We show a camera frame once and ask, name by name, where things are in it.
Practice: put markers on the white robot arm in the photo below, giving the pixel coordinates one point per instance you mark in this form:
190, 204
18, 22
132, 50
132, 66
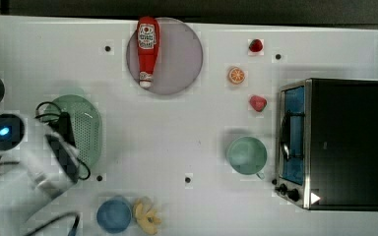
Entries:
46, 166

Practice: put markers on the grey round plate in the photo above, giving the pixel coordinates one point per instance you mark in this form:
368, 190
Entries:
179, 60

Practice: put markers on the orange slice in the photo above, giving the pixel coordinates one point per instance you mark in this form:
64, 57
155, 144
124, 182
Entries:
236, 76

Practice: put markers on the green mug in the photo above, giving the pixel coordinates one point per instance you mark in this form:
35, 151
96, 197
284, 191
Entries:
247, 156

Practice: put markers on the pink strawberry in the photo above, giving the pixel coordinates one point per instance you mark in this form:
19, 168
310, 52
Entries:
258, 103

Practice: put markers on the dark red strawberry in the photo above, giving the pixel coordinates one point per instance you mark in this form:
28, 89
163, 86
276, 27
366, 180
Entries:
256, 46

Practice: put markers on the red ketchup bottle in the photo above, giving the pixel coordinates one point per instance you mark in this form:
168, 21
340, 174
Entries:
148, 44

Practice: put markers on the blue bowl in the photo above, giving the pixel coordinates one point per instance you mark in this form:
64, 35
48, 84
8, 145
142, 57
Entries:
114, 216

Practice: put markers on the black toaster oven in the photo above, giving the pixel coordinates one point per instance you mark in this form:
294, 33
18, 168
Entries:
327, 144

